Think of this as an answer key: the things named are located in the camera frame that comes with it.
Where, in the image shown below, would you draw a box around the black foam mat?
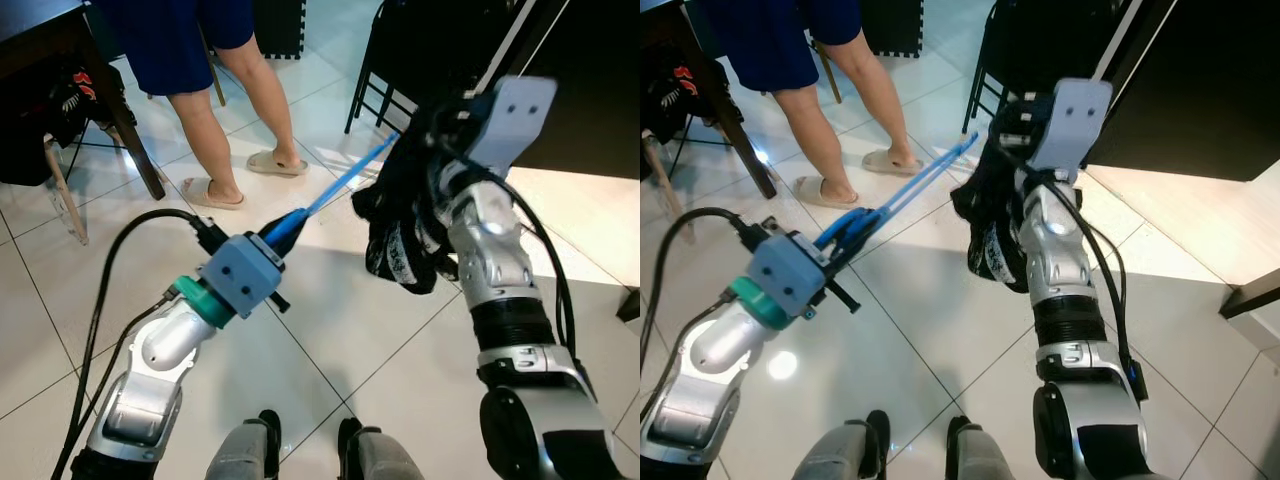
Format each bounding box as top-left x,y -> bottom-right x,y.
860,0 -> 926,59
250,0 -> 306,61

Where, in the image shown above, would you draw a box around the robot right leg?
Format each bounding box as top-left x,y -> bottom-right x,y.
335,417 -> 426,480
945,415 -> 1021,480

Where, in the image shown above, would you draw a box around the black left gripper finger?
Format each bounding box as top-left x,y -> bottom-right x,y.
828,222 -> 887,273

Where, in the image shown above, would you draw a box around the black garment red print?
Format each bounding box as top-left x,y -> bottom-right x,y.
0,60 -> 126,186
645,45 -> 741,146

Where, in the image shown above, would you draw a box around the person in blue shorts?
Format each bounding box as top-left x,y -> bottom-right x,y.
95,0 -> 311,211
690,0 -> 916,209

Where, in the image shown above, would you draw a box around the black door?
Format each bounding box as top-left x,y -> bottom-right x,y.
520,0 -> 641,181
1085,0 -> 1280,183

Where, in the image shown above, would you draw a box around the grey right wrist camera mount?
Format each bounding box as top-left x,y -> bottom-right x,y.
468,75 -> 559,171
1030,78 -> 1114,176

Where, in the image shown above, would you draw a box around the blue plastic hanger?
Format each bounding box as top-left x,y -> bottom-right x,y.
815,132 -> 981,251
262,130 -> 401,253

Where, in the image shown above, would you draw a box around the white chair wooden legs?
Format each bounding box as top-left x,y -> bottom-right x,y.
40,135 -> 91,246
645,135 -> 696,241

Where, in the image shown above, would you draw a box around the robot leg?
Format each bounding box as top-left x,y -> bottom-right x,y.
205,410 -> 283,480
795,410 -> 891,480
335,417 -> 426,480
945,415 -> 1021,480

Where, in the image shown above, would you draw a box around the dark wooden table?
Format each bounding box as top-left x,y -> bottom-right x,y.
640,0 -> 779,201
0,0 -> 169,201

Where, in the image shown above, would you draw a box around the black garment white print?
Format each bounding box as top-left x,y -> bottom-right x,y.
350,95 -> 471,296
950,100 -> 1046,294

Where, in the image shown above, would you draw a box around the black folding chair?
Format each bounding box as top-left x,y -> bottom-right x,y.
345,0 -> 531,136
960,0 -> 1141,136

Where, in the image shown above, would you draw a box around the robot left leg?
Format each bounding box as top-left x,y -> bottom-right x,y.
795,410 -> 891,480
205,410 -> 283,480

